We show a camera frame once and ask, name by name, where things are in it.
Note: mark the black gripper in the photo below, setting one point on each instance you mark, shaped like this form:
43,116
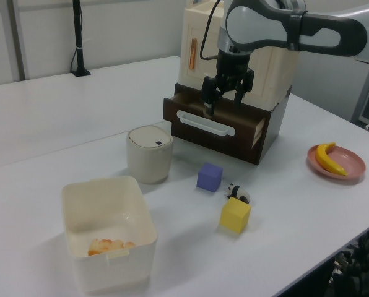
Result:
232,63

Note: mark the small panda toy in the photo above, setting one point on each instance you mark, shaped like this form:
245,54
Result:
238,193

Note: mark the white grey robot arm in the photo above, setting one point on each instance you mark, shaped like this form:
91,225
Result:
249,18

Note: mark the cream toy cabinet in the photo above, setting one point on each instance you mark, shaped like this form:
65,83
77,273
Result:
274,77

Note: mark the dark brown wooden drawer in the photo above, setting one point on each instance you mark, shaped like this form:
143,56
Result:
203,136

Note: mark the open brown drawer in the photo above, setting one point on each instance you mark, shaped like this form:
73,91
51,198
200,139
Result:
274,127

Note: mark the yellow toy banana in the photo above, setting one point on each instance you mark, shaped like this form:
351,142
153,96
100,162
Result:
325,161

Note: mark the orange white toy food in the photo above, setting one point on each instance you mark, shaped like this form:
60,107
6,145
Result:
105,246

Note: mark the purple cube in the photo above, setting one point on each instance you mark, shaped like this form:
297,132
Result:
208,178

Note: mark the beige lidded trash can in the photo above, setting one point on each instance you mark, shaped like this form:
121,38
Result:
149,154

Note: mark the yellow cube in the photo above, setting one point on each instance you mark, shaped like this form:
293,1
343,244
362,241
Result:
234,216

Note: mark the pink plate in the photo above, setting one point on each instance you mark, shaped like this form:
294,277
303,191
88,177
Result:
351,164

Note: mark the black pole stand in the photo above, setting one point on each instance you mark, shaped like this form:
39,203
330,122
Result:
78,37

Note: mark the cream plastic bin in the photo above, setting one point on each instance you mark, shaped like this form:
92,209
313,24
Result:
110,272

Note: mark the grey metal frame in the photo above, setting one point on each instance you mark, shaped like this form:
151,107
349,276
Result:
365,92

